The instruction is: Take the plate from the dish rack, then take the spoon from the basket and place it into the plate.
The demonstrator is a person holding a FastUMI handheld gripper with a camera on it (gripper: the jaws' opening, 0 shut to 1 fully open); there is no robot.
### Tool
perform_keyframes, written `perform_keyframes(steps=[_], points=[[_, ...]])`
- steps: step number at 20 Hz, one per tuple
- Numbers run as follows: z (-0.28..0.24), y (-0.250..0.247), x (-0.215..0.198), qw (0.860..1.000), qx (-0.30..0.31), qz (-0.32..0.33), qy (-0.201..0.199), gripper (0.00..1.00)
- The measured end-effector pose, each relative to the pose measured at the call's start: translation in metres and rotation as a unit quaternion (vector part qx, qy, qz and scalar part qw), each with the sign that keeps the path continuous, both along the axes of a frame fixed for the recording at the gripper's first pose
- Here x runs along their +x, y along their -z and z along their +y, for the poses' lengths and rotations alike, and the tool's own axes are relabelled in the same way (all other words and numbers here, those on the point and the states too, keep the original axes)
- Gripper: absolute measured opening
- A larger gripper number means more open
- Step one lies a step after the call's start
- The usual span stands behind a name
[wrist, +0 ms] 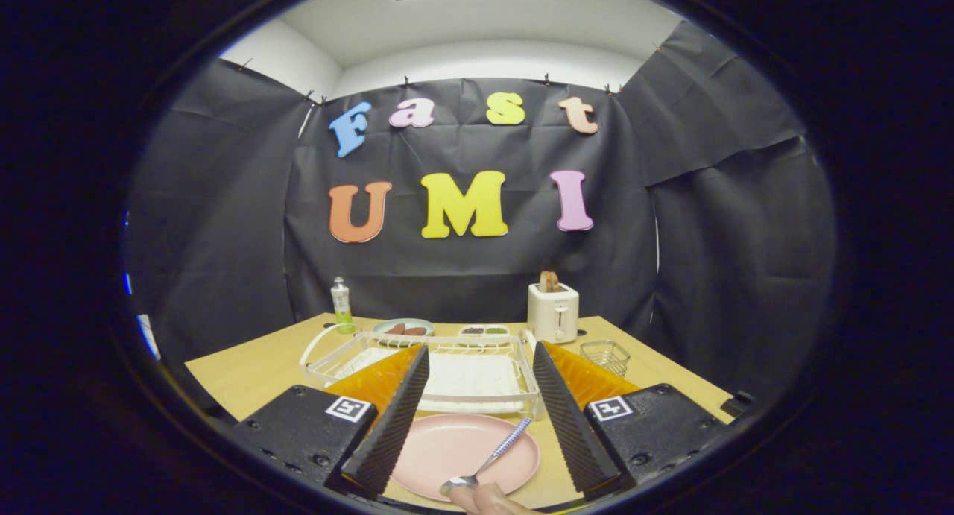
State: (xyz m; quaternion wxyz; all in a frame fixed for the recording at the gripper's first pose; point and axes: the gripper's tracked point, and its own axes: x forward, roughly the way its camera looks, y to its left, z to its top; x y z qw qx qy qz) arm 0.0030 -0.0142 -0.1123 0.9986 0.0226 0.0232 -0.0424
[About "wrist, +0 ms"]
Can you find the white toaster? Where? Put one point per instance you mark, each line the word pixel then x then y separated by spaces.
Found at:
pixel 553 314

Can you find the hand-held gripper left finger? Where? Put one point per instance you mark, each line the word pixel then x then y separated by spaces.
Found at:
pixel 395 425

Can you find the white condiment tray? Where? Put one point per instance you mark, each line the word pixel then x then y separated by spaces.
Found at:
pixel 484 327

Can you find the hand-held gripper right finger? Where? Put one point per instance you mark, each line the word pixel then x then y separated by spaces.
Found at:
pixel 570 425

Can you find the black grey furniture piece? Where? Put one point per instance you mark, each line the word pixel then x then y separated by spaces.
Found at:
pixel 738 405

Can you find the brown bread slice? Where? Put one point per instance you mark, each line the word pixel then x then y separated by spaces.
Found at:
pixel 550 282

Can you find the pink plate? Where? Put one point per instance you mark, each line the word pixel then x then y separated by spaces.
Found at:
pixel 455 448

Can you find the brown sausage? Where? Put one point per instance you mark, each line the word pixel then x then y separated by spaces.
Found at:
pixel 416 331
pixel 395 329

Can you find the black backdrop cloth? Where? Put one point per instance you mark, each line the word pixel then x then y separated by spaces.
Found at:
pixel 462 276

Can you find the clear bottle with green liquid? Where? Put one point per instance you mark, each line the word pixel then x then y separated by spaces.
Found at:
pixel 342 306

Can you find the pale blue food plate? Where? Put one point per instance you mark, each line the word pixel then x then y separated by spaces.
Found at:
pixel 378 329

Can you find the white paper sheet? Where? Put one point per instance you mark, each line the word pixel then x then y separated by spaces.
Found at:
pixel 149 336

